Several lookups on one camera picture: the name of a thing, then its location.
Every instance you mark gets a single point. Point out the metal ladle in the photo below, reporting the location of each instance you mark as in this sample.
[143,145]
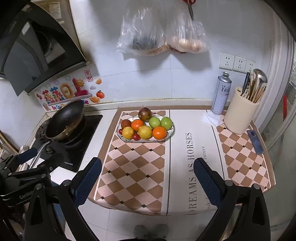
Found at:
[261,81]

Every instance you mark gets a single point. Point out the dark red brown fruit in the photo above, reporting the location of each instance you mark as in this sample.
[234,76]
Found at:
[125,123]

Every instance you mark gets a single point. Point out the white wall socket strip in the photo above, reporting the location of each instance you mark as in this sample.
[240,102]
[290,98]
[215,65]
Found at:
[235,63]

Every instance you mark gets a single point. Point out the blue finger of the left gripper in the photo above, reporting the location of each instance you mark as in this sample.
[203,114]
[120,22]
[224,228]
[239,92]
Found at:
[48,165]
[23,157]

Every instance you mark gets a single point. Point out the red handled scissors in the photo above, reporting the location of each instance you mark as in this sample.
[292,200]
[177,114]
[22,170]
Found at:
[189,4]

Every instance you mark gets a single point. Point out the black frying pan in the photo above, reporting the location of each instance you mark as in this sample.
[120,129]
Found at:
[61,125]

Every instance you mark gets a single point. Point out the grey slippers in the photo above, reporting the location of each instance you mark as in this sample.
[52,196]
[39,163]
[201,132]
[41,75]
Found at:
[159,232]

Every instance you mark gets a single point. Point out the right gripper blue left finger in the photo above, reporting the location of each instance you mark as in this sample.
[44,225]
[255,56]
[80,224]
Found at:
[85,179]

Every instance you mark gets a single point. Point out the grey gas canister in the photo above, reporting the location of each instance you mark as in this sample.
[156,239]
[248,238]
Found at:
[221,93]

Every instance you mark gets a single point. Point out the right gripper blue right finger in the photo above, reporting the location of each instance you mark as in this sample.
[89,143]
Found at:
[211,182]

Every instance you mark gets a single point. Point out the cream utensil holder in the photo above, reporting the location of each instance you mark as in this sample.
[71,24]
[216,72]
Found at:
[240,113]

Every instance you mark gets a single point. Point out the dark purple red fruit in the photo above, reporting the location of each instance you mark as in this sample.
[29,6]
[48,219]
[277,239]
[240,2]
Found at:
[145,114]

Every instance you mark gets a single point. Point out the orange mandarin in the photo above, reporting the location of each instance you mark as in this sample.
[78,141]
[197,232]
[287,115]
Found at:
[136,124]
[159,132]

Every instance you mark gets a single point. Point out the black range hood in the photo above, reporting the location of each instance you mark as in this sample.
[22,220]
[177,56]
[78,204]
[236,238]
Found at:
[34,46]

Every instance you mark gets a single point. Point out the checkered brown table mat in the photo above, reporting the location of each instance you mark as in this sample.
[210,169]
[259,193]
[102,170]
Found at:
[157,178]

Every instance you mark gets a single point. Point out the oval floral ceramic plate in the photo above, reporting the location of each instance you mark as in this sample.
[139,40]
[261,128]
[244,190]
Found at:
[170,132]

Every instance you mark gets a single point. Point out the plastic bag with dark contents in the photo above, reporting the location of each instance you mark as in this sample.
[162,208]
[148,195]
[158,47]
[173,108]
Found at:
[141,32]

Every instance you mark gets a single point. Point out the green apple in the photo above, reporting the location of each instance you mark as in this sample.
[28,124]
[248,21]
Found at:
[166,123]
[154,122]

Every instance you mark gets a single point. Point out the plastic bag with eggs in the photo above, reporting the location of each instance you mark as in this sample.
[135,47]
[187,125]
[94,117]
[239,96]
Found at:
[183,34]

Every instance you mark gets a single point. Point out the colourful wall sticker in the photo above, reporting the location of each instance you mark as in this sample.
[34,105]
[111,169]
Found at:
[84,84]

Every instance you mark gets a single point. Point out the yellow lemon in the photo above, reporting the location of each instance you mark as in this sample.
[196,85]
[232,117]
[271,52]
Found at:
[128,132]
[145,132]

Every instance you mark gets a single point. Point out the white folded tissue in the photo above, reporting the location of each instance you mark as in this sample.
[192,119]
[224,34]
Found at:
[212,119]

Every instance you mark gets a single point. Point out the wooden chopsticks bundle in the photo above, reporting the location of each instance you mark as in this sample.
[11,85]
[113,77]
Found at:
[255,85]

